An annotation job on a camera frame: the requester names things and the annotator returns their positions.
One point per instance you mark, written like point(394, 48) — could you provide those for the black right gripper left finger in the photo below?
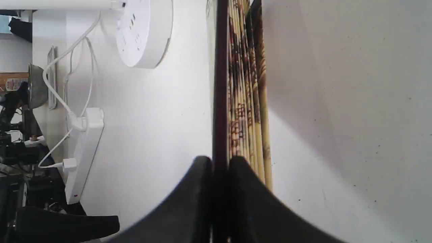
point(184, 216)

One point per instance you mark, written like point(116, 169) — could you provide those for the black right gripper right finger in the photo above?
point(257, 216)

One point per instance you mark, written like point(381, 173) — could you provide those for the folding paper fan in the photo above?
point(238, 85)

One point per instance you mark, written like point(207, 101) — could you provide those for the white desk lamp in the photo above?
point(143, 32)

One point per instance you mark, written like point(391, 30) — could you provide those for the white power strip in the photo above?
point(77, 167)

